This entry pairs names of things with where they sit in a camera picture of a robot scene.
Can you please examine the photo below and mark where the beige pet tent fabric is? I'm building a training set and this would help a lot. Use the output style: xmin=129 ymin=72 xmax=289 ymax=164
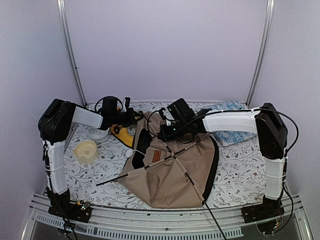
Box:
xmin=118 ymin=111 xmax=219 ymax=209

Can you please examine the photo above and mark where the cream paw print bowl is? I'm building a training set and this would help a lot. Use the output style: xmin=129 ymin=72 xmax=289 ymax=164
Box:
xmin=72 ymin=140 xmax=99 ymax=164

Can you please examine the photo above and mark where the aluminium front rail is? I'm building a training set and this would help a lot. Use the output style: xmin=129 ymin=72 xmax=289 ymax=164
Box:
xmin=21 ymin=194 xmax=314 ymax=240

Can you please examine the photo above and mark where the aluminium corner post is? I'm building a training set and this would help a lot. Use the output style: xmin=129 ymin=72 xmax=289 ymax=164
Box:
xmin=245 ymin=0 xmax=275 ymax=107
xmin=56 ymin=0 xmax=88 ymax=106

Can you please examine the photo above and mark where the white ceramic bowl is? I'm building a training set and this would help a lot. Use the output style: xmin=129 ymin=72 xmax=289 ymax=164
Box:
xmin=88 ymin=127 xmax=109 ymax=144

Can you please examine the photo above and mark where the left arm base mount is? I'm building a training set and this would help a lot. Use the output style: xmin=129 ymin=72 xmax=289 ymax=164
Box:
xmin=47 ymin=190 xmax=92 ymax=223

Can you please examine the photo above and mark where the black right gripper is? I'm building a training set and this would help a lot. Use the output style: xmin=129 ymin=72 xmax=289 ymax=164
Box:
xmin=158 ymin=119 xmax=188 ymax=142

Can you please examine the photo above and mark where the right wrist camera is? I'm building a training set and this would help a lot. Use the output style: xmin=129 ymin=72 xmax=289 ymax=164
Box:
xmin=159 ymin=107 xmax=175 ymax=126

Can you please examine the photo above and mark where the aluminium right corner post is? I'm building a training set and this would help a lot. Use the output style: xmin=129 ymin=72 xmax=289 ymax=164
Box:
xmin=245 ymin=0 xmax=275 ymax=107

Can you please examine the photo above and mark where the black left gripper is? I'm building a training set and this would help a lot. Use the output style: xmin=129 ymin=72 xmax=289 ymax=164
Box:
xmin=111 ymin=107 xmax=144 ymax=127

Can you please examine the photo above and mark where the aluminium left corner post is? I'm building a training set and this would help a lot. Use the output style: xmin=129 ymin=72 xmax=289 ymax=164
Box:
xmin=56 ymin=0 xmax=88 ymax=106

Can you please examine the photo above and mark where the floral white table mat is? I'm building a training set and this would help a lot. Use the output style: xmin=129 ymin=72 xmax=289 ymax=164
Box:
xmin=64 ymin=103 xmax=283 ymax=210

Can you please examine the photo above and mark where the yellow bear bowl stand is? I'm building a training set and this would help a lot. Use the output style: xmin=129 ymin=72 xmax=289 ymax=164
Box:
xmin=110 ymin=124 xmax=135 ymax=148

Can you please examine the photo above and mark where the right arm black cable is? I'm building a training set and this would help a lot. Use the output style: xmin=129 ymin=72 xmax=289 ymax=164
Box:
xmin=174 ymin=107 xmax=300 ymax=235

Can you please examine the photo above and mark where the white pompom toy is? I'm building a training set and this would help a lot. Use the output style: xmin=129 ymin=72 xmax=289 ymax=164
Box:
xmin=125 ymin=149 xmax=134 ymax=158

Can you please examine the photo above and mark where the blue snowman print cushion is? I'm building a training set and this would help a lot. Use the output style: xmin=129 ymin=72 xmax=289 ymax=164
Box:
xmin=202 ymin=100 xmax=258 ymax=147

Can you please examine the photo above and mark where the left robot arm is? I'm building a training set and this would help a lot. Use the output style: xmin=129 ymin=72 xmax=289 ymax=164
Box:
xmin=38 ymin=99 xmax=139 ymax=207

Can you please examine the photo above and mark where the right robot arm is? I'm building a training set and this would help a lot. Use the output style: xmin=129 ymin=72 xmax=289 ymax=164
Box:
xmin=157 ymin=98 xmax=288 ymax=218

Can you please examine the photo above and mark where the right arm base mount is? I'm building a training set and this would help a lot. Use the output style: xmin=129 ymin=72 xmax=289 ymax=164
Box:
xmin=241 ymin=197 xmax=285 ymax=223

